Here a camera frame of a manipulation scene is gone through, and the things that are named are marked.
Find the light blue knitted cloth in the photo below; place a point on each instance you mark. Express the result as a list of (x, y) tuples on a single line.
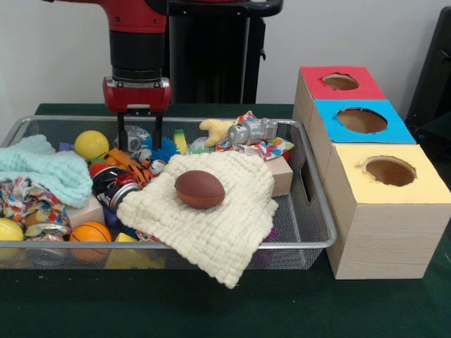
[(46, 165)]

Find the cream knitted cloth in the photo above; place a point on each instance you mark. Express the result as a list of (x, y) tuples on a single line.
[(211, 232)]

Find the crushed clear plastic cup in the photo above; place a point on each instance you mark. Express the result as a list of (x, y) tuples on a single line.
[(135, 139)]

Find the orange toy basketball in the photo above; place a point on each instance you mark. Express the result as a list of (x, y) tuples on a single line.
[(89, 232)]

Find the colourful dotted cloth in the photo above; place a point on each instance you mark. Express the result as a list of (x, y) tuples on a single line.
[(271, 148)]

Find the yellow plush toy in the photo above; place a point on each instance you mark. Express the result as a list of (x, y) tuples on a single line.
[(215, 130)]

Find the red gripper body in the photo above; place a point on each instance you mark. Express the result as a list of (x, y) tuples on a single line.
[(137, 96)]

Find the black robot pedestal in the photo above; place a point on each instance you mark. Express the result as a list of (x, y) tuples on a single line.
[(218, 53)]

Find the wooden box with three holes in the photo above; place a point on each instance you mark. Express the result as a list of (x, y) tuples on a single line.
[(387, 239)]

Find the crushed black drink can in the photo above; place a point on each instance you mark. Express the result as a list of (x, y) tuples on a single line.
[(118, 193)]

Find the brown toy football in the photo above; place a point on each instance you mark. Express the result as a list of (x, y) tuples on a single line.
[(200, 190)]

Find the yellow foam ball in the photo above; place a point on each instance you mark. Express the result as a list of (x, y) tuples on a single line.
[(91, 145), (10, 230)]

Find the dark green table cloth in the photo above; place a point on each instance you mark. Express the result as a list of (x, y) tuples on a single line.
[(211, 310), (438, 130)]

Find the black chair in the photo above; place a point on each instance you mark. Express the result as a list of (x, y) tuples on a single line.
[(437, 70)]

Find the blue spiky ball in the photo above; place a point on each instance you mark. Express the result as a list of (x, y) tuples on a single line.
[(171, 149)]

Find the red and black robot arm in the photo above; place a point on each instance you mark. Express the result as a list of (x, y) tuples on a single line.
[(137, 49)]

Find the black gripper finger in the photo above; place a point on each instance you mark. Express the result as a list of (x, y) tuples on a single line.
[(122, 132), (158, 130)]

